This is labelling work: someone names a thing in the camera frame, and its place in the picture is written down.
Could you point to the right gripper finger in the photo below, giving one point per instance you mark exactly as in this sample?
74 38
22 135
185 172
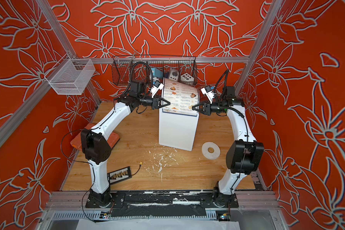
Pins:
202 111
198 106

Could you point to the blue box in basket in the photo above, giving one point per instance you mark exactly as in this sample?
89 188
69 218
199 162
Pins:
157 73

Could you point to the clear plastic wall bin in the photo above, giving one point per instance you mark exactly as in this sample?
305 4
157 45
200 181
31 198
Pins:
69 78

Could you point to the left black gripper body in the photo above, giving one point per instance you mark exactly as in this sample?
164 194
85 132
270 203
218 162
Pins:
153 103

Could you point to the orange plastic tool case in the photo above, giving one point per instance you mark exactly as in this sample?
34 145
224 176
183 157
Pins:
76 141

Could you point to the white narrow menu rack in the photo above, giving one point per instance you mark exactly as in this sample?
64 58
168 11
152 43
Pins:
177 130

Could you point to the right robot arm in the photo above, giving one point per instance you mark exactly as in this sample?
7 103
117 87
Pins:
245 154

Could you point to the grey device with knob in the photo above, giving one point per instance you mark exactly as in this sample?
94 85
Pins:
174 75

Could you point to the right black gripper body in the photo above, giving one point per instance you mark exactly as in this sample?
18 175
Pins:
211 108

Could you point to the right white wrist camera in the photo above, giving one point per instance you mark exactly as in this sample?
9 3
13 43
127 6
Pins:
208 91

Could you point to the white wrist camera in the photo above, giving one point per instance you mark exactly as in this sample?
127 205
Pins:
208 91
156 86

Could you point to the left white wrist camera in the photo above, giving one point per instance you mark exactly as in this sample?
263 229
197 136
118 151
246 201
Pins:
156 86

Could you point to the white button box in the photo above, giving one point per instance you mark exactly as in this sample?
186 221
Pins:
186 79

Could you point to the black wire wall basket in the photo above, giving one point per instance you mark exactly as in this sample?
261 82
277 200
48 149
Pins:
123 72

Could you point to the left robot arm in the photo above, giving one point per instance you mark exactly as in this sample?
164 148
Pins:
141 91

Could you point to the laminated dim sum menu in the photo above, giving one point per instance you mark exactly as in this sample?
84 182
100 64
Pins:
181 97

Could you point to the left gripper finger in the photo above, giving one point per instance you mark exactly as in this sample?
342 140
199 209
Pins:
163 101
162 105

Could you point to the white tape roll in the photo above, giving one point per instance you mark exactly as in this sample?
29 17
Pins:
210 150

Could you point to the black board with connectors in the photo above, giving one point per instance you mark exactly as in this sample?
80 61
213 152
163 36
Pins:
119 175

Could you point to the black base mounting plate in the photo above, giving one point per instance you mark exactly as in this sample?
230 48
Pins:
201 198

